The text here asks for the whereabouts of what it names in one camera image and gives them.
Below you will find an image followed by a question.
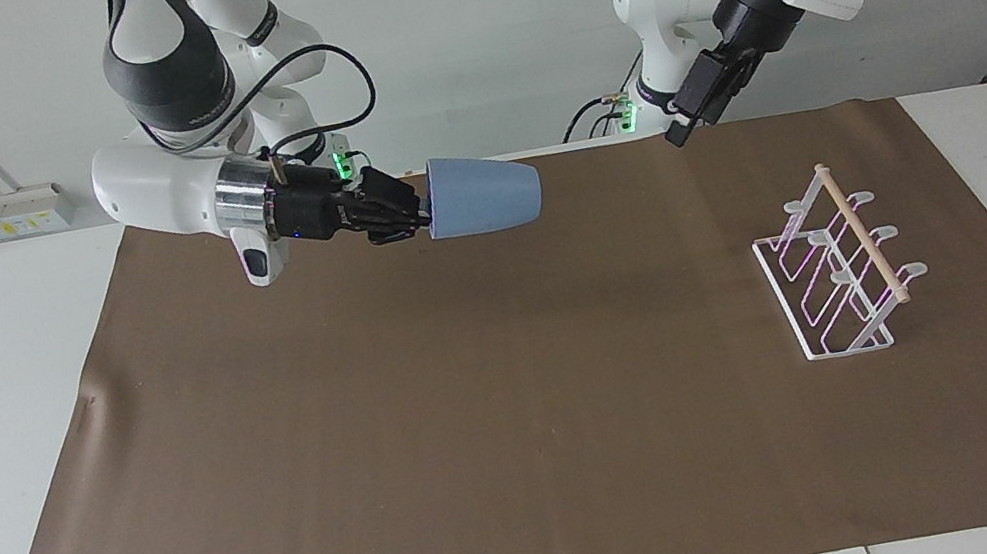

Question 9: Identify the blue cup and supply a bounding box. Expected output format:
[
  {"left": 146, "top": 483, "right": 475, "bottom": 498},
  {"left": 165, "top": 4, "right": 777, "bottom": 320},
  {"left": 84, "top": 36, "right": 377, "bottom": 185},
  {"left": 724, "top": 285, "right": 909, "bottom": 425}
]
[{"left": 416, "top": 140, "right": 549, "bottom": 245}]

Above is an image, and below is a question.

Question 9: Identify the black cable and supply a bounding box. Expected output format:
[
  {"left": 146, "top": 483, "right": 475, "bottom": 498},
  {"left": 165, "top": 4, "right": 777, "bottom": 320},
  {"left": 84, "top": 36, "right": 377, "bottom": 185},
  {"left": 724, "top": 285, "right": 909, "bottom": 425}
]
[
  {"left": 135, "top": 33, "right": 391, "bottom": 211},
  {"left": 556, "top": 91, "right": 633, "bottom": 146}
]

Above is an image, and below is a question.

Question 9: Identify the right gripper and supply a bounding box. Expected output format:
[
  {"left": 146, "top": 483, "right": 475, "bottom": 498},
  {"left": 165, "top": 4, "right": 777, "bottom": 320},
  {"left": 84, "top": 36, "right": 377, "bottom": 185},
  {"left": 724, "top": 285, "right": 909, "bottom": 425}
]
[{"left": 262, "top": 147, "right": 437, "bottom": 264}]

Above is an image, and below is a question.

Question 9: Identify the white wall socket box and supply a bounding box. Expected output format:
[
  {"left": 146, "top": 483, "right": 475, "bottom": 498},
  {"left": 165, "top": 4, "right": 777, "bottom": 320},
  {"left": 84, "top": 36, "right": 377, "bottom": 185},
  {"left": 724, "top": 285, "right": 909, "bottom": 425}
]
[{"left": 0, "top": 178, "right": 79, "bottom": 242}]

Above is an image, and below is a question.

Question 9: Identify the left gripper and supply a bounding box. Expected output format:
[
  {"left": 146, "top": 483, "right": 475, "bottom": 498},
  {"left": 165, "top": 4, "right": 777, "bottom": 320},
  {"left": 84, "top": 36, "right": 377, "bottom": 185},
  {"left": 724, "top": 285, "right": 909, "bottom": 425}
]
[{"left": 642, "top": 0, "right": 824, "bottom": 150}]

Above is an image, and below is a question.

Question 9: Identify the white wire cup holder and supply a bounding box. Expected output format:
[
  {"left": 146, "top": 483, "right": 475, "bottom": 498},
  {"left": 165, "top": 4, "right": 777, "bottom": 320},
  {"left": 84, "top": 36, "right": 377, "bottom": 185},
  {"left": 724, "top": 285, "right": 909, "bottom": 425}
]
[{"left": 740, "top": 147, "right": 942, "bottom": 370}]

